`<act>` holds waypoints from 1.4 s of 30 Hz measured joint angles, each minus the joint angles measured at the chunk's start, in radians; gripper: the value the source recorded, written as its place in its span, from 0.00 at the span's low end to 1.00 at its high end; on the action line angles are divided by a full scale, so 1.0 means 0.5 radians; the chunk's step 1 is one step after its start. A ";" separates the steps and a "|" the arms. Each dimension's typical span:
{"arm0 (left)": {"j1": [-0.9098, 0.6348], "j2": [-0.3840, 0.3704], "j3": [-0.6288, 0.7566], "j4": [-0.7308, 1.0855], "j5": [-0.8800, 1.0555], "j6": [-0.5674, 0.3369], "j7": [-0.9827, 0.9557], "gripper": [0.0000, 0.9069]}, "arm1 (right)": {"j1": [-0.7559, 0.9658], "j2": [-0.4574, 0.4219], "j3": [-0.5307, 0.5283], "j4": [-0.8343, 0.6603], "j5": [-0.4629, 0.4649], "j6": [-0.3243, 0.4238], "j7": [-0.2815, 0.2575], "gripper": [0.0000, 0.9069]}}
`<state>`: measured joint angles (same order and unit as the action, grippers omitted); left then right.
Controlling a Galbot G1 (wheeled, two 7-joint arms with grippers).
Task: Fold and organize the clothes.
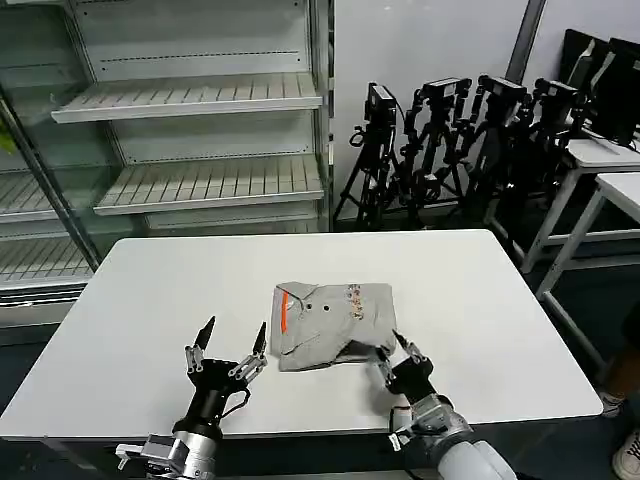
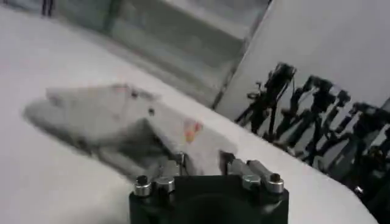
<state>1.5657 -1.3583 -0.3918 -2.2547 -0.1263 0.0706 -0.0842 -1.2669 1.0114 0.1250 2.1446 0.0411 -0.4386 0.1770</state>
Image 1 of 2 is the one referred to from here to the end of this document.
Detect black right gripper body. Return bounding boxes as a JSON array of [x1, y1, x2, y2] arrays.
[[385, 358, 437, 402]]

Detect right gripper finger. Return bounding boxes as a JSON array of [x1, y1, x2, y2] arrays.
[[367, 347, 397, 389], [392, 328, 429, 366]]

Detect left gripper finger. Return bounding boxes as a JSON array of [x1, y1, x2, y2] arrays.
[[227, 321, 269, 380], [184, 314, 218, 375]]

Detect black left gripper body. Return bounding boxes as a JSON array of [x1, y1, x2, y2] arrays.
[[172, 357, 252, 435]]

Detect grey printed shirt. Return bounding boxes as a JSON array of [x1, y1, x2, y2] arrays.
[[269, 282, 399, 373]]

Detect white work table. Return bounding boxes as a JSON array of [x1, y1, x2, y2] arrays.
[[0, 228, 605, 442]]

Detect glass-sided shelf unit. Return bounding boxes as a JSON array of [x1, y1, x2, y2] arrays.
[[0, 0, 104, 346]]

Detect white empty shelf unit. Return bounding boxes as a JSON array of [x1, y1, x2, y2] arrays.
[[50, 0, 335, 235]]

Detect white desk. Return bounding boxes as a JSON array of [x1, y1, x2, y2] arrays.
[[535, 172, 640, 357], [520, 137, 640, 274]]

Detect black computer monitor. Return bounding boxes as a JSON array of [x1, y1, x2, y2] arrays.
[[593, 37, 640, 147], [559, 28, 611, 101]]

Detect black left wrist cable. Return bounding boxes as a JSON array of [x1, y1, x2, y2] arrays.
[[219, 387, 252, 417]]

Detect black camera on tripod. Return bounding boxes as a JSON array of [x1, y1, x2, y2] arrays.
[[524, 77, 594, 201], [467, 73, 534, 251], [399, 77, 474, 226], [332, 82, 405, 229]]

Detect grey slanted wall beam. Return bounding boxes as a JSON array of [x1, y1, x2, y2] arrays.
[[505, 0, 548, 86]]

